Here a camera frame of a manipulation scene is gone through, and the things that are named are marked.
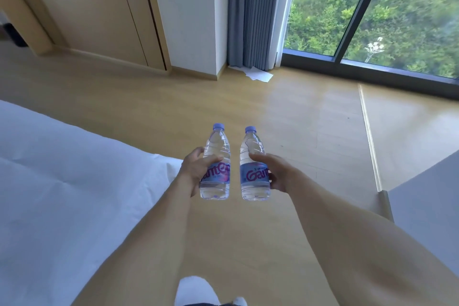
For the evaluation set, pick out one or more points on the person's right hand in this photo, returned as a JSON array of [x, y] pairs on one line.
[[283, 173]]

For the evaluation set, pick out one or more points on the white bed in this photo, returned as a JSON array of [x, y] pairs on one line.
[[64, 201]]

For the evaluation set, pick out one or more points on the person's left forearm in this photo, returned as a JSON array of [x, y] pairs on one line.
[[136, 248]]

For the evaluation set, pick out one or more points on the white paper sheet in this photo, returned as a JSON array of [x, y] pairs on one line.
[[256, 73]]

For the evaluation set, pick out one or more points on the blue-cap water bottle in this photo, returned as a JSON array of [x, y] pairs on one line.
[[255, 184], [215, 184]]

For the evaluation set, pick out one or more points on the white sheer curtain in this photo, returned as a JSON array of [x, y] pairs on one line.
[[287, 8]]

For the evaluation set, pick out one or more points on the person's white right shoe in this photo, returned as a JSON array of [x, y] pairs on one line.
[[240, 301]]

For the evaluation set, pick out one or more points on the person's right forearm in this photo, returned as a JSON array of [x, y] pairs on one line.
[[373, 244]]

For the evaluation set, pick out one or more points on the person's left hand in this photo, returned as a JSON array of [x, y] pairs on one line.
[[193, 169]]

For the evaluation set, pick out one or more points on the grey blue curtain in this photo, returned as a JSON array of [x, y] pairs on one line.
[[251, 11]]

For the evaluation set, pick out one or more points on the light denim shorts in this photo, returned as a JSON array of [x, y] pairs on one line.
[[195, 291]]

